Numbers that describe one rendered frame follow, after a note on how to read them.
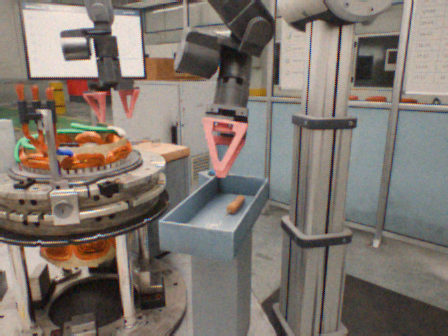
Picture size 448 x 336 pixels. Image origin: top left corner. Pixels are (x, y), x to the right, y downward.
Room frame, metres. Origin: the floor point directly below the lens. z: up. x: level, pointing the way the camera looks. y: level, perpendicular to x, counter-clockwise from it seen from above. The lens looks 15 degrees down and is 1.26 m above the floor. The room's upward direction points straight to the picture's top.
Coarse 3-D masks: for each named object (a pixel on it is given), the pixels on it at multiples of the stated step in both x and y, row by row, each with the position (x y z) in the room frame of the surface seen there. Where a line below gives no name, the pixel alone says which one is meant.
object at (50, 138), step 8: (48, 112) 0.48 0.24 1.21; (48, 120) 0.48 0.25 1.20; (48, 128) 0.48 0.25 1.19; (48, 136) 0.48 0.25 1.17; (48, 144) 0.49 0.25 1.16; (48, 152) 0.49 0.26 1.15; (56, 152) 0.48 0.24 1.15; (56, 160) 0.48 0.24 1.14; (56, 168) 0.48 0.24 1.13; (56, 176) 0.48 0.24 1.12; (56, 184) 0.48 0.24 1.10; (64, 184) 0.48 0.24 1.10
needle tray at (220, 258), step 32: (224, 192) 0.66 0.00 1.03; (256, 192) 0.64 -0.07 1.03; (160, 224) 0.43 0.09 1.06; (192, 224) 0.51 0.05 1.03; (224, 224) 0.51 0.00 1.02; (192, 256) 0.50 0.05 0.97; (224, 256) 0.41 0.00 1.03; (192, 288) 0.50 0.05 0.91; (224, 288) 0.48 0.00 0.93; (224, 320) 0.48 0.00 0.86
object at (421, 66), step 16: (432, 0) 2.22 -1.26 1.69; (416, 16) 2.27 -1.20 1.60; (432, 16) 2.22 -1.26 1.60; (416, 32) 2.26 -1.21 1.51; (432, 32) 2.21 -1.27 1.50; (416, 48) 2.26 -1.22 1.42; (432, 48) 2.20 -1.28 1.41; (416, 64) 2.25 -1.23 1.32; (432, 64) 2.19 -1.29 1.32; (416, 80) 2.24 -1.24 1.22; (432, 80) 2.18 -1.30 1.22
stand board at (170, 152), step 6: (138, 144) 0.96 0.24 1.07; (144, 144) 0.96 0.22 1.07; (150, 144) 0.96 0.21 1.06; (162, 144) 0.96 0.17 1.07; (168, 144) 0.96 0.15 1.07; (150, 150) 0.88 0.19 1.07; (156, 150) 0.88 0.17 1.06; (162, 150) 0.88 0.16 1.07; (168, 150) 0.88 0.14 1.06; (174, 150) 0.88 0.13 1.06; (180, 150) 0.89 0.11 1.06; (186, 150) 0.91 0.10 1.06; (162, 156) 0.84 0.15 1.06; (168, 156) 0.86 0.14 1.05; (174, 156) 0.88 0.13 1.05; (180, 156) 0.89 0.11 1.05
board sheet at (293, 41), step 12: (288, 36) 2.84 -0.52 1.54; (300, 36) 2.78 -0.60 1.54; (288, 48) 2.84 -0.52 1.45; (300, 48) 2.77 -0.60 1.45; (288, 60) 2.84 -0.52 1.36; (300, 60) 2.77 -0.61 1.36; (288, 72) 2.83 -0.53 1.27; (300, 72) 2.77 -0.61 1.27; (288, 84) 2.83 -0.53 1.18; (300, 84) 2.76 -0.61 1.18
